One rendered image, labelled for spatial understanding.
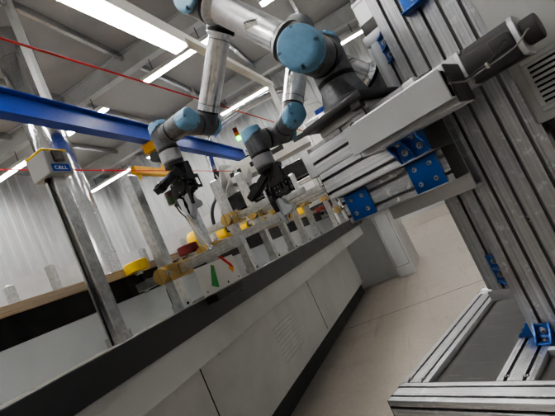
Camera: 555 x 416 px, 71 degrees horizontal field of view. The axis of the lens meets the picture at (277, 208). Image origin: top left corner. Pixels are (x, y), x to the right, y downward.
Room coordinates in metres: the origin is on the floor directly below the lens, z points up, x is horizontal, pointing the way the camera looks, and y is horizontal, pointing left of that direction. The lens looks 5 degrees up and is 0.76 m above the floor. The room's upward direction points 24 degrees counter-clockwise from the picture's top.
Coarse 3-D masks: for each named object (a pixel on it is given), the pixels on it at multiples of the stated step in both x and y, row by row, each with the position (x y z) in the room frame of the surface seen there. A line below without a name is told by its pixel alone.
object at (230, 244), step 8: (232, 240) 1.15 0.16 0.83; (240, 240) 1.14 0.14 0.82; (216, 248) 1.17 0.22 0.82; (224, 248) 1.16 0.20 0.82; (232, 248) 1.15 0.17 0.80; (200, 256) 1.20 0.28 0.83; (208, 256) 1.19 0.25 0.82; (216, 256) 1.18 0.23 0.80; (184, 264) 1.22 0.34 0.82; (192, 264) 1.21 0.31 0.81; (200, 264) 1.22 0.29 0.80; (152, 280) 1.28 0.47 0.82; (144, 288) 1.29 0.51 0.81
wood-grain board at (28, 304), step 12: (300, 216) 3.00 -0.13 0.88; (108, 276) 1.25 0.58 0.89; (120, 276) 1.29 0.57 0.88; (60, 288) 1.09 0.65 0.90; (72, 288) 1.12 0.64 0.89; (84, 288) 1.16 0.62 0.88; (24, 300) 0.99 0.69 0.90; (36, 300) 1.02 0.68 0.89; (48, 300) 1.05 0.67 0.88; (0, 312) 0.93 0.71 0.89; (12, 312) 0.96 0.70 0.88
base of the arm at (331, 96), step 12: (336, 72) 1.08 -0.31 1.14; (348, 72) 1.09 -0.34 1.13; (324, 84) 1.11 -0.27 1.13; (336, 84) 1.08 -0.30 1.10; (348, 84) 1.08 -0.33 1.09; (360, 84) 1.08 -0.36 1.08; (324, 96) 1.12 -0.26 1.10; (336, 96) 1.08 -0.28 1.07; (348, 96) 1.07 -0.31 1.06; (324, 108) 1.16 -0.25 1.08
